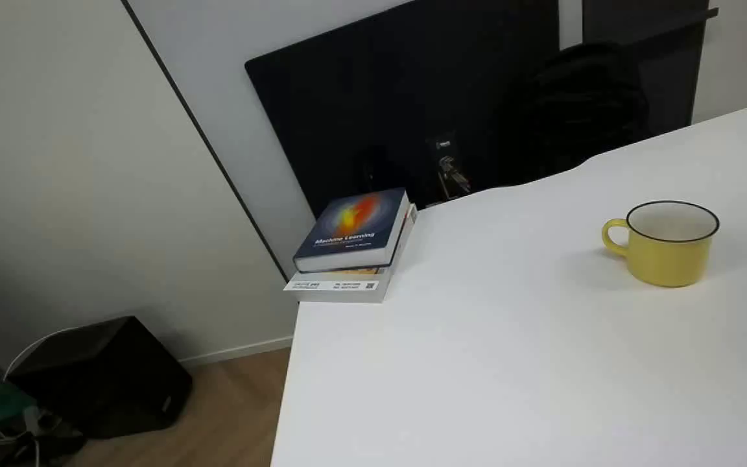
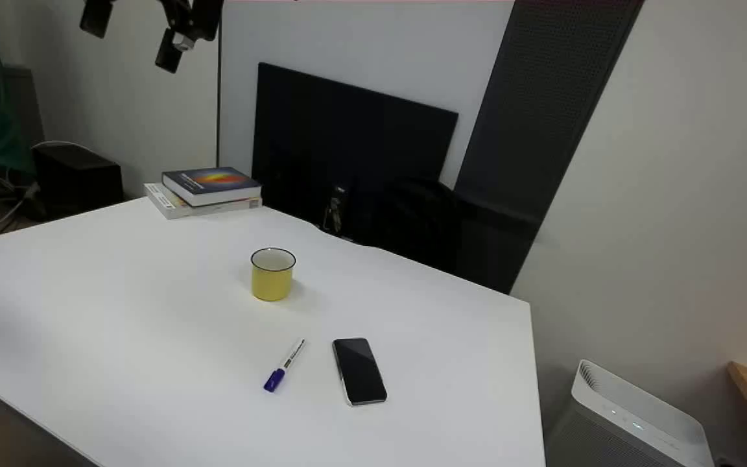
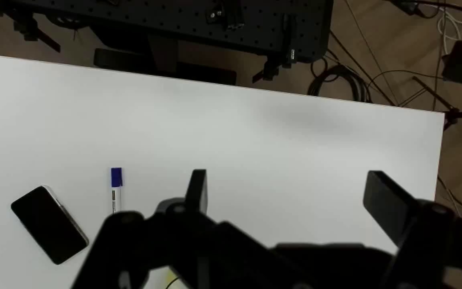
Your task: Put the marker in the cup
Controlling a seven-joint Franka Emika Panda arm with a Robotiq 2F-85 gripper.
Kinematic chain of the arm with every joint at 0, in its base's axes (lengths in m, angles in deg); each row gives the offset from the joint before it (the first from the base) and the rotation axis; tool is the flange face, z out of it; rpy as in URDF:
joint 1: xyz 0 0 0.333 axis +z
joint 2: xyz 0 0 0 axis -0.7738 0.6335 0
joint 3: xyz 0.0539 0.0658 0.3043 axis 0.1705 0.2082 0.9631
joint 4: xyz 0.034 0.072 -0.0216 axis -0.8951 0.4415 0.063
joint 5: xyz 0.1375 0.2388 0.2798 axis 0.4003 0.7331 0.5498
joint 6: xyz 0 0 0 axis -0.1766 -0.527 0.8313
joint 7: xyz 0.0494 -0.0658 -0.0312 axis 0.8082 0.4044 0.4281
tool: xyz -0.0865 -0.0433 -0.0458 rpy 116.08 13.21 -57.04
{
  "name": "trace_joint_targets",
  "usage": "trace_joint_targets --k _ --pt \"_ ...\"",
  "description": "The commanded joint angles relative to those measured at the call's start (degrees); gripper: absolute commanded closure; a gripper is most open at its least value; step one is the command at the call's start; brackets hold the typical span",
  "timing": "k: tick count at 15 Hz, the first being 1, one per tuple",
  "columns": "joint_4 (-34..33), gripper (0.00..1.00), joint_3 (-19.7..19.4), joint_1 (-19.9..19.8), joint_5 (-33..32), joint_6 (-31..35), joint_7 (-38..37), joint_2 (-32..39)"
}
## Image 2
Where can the grey plastic bin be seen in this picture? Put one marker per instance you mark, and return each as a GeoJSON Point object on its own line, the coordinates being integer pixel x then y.
{"type": "Point", "coordinates": [615, 428]}

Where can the blue capped white marker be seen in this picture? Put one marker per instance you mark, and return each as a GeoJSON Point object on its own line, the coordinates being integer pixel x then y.
{"type": "Point", "coordinates": [275, 376]}

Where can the black leaning board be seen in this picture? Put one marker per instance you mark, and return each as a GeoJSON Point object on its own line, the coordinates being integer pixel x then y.
{"type": "Point", "coordinates": [337, 138]}

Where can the black office chair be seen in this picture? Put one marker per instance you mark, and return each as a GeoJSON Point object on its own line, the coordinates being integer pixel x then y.
{"type": "Point", "coordinates": [459, 234]}

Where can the black speaker box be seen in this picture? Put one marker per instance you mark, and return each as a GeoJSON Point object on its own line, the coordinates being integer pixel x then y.
{"type": "Point", "coordinates": [78, 177]}

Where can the dark tall wall panel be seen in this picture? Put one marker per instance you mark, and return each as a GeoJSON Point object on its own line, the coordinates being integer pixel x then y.
{"type": "Point", "coordinates": [546, 95]}

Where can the blue book with orange cover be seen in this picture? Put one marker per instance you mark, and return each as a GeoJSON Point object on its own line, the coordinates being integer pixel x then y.
{"type": "Point", "coordinates": [212, 183]}

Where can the yellow enamel cup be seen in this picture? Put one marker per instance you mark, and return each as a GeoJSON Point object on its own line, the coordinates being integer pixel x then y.
{"type": "Point", "coordinates": [273, 278]}

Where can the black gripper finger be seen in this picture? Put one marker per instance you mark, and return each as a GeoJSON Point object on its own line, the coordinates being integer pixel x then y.
{"type": "Point", "coordinates": [96, 13]}
{"type": "Point", "coordinates": [171, 51]}

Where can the black smartphone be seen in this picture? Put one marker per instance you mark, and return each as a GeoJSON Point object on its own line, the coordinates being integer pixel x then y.
{"type": "Point", "coordinates": [359, 369]}

